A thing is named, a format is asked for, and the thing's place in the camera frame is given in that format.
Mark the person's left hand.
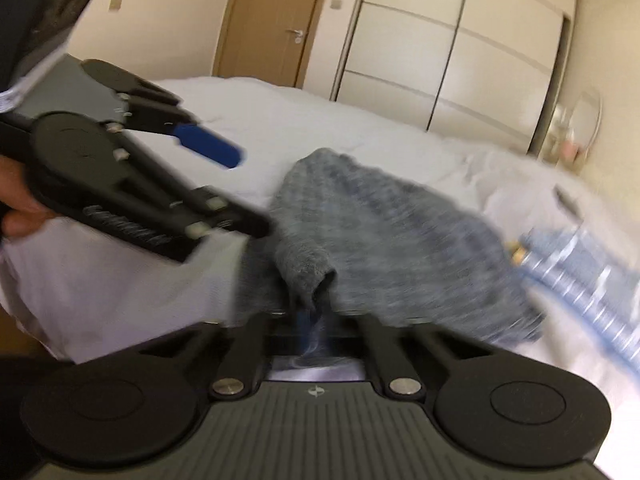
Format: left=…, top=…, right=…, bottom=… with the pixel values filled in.
left=0, top=154, right=60, bottom=239

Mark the light crumpled cloth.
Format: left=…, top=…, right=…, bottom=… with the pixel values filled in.
left=462, top=146, right=640, bottom=243

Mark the cream sliding-door wardrobe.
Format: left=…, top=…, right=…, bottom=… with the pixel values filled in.
left=329, top=0, right=581, bottom=155

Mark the bed with white sheet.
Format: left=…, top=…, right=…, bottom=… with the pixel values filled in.
left=0, top=76, right=640, bottom=480

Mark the blue striped garment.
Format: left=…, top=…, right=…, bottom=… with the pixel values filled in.
left=510, top=227, right=640, bottom=357

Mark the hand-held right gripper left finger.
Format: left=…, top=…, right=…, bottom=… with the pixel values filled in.
left=150, top=310, right=301, bottom=402

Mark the wooden door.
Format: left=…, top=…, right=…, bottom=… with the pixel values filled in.
left=212, top=0, right=337, bottom=90

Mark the grey knit sweater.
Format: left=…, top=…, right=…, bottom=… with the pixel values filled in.
left=239, top=147, right=547, bottom=347

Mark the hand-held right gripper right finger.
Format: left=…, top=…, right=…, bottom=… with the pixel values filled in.
left=350, top=312, right=482, bottom=402

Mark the round mirror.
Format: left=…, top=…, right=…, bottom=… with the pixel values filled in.
left=564, top=86, right=604, bottom=162

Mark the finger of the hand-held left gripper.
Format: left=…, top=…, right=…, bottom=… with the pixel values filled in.
left=131, top=140, right=275, bottom=261
left=116, top=79, right=247, bottom=170

